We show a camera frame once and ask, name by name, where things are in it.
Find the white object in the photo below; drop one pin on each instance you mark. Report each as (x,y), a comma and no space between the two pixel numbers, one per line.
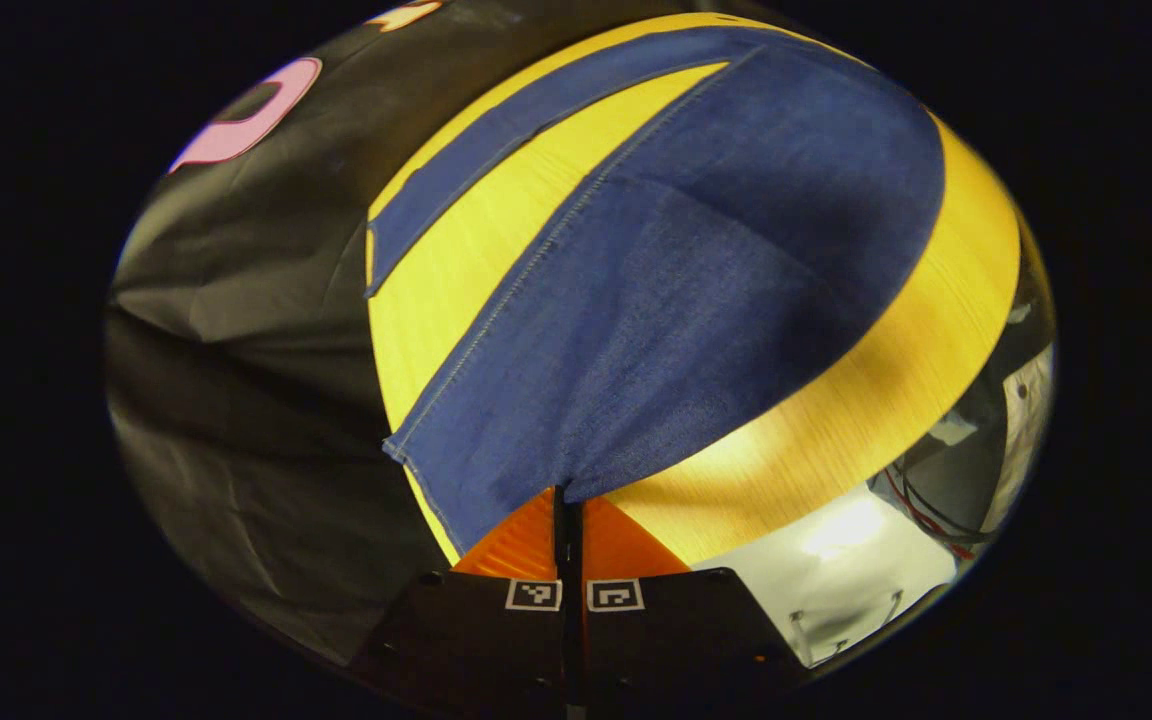
(1028,430)

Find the blue denim jeans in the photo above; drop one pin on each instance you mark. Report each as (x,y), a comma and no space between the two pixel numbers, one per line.
(696,300)

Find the black backdrop cloth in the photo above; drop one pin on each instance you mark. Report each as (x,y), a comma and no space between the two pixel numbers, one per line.
(236,350)

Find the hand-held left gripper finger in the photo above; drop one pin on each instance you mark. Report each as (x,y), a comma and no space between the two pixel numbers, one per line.
(559,550)
(578,550)

